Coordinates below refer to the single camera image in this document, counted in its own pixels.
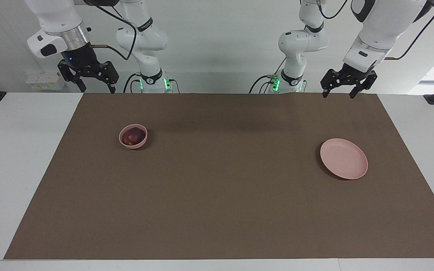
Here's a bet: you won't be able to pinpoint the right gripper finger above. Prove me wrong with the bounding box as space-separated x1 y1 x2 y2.
96 61 120 94
57 62 87 93

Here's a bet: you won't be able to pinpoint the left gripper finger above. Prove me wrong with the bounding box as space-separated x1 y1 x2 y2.
320 69 341 99
349 73 378 100

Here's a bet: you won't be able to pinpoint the dark red apple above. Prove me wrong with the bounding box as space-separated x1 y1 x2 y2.
122 128 145 146

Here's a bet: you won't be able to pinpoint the pink bowl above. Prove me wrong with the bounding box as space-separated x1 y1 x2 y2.
118 124 148 150

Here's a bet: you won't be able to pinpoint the pink plate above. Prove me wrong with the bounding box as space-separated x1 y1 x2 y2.
320 138 369 180

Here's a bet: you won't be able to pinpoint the brown table mat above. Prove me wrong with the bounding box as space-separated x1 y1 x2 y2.
4 92 434 260

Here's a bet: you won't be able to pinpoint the black right base cable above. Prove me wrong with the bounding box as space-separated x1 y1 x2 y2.
122 73 142 93

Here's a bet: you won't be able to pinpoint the black base cable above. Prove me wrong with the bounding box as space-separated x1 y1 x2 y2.
122 73 142 93
249 56 286 94

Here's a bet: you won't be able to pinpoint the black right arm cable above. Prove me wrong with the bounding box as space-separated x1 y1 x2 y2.
83 0 139 61

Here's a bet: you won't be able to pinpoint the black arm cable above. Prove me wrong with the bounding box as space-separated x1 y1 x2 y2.
83 0 139 61
316 0 434 61

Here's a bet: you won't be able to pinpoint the white wall boxes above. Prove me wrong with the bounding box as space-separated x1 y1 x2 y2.
25 72 67 91

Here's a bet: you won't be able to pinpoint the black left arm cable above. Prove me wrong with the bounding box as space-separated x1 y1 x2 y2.
316 0 434 61

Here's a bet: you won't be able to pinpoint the black left base cable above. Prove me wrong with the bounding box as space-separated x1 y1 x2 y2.
249 56 286 94

